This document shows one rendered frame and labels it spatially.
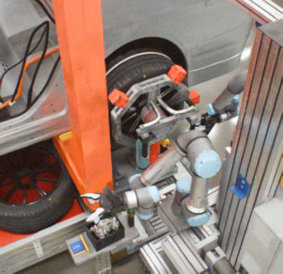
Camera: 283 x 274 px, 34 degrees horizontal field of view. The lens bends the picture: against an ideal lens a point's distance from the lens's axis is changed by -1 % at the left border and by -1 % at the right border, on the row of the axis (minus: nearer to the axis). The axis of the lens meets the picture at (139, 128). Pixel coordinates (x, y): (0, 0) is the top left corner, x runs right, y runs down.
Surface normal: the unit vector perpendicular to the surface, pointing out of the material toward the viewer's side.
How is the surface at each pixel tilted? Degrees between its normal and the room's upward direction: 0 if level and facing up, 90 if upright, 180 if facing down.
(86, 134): 90
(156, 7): 90
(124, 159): 0
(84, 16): 90
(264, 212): 0
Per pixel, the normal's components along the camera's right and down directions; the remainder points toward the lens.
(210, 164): 0.28, 0.62
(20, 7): -0.10, -0.65
